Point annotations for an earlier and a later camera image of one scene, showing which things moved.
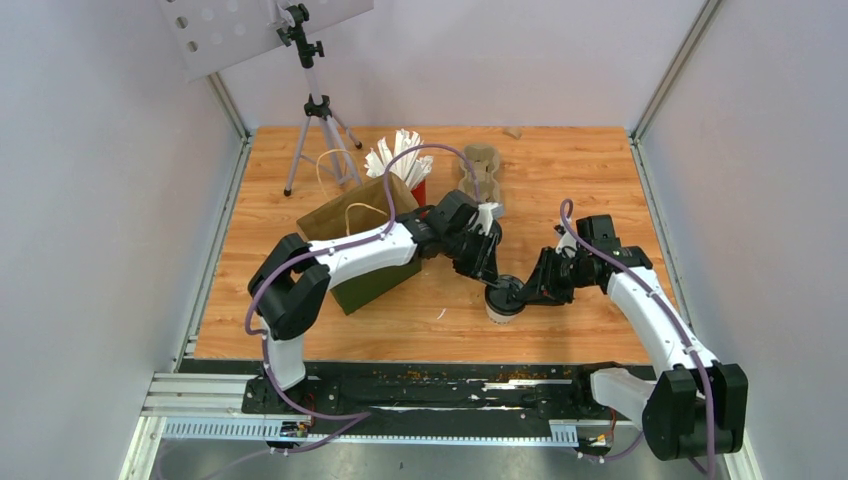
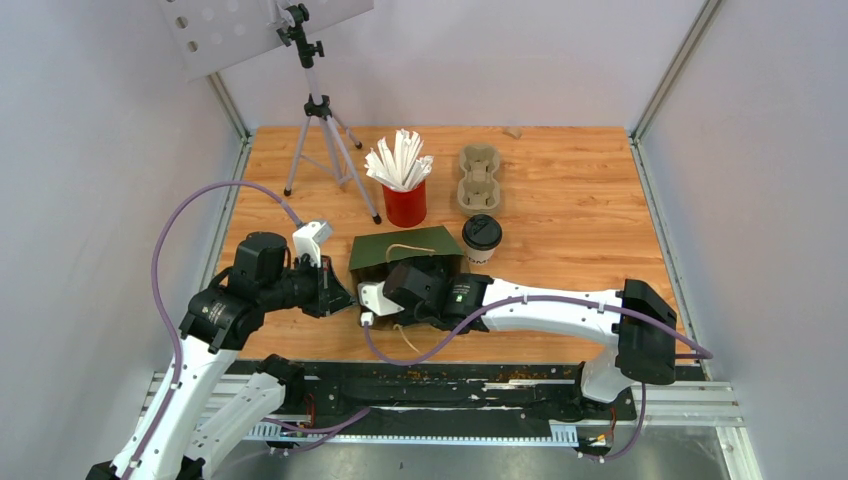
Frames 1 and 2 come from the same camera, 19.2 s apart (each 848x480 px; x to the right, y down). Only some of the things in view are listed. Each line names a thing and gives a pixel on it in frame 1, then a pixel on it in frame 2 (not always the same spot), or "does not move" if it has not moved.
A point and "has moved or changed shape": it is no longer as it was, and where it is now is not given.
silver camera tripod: (320, 142) does not move
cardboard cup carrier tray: (480, 163) does not move
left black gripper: (486, 267) to (331, 296)
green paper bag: (358, 214) has moved or changed shape
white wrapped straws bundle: (414, 166) does not move
